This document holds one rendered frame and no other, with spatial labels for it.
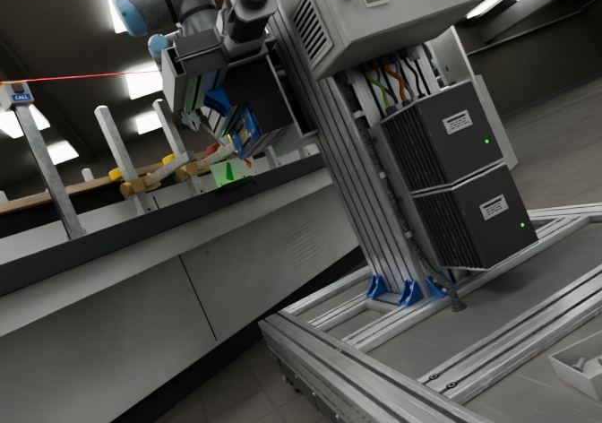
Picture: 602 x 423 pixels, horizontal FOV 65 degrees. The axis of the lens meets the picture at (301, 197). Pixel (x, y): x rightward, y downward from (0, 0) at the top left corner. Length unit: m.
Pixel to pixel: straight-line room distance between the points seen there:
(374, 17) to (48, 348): 1.41
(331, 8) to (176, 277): 1.39
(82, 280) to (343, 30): 1.12
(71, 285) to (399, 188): 1.03
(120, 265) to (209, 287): 0.53
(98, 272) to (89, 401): 0.44
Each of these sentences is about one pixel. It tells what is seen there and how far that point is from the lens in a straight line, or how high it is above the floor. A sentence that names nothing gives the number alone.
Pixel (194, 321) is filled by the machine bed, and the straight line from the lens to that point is 2.03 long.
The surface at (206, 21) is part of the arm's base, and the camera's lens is 1.39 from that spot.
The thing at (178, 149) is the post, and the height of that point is 0.90.
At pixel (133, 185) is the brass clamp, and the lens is 1.75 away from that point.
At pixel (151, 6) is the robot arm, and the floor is 1.18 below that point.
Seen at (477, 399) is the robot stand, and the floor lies 0.21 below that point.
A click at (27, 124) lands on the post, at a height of 1.09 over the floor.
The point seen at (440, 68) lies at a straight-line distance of 3.95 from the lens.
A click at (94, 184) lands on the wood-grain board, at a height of 0.88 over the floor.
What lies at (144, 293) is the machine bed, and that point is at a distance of 1.93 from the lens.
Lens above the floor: 0.56
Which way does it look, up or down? 1 degrees down
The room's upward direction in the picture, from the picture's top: 23 degrees counter-clockwise
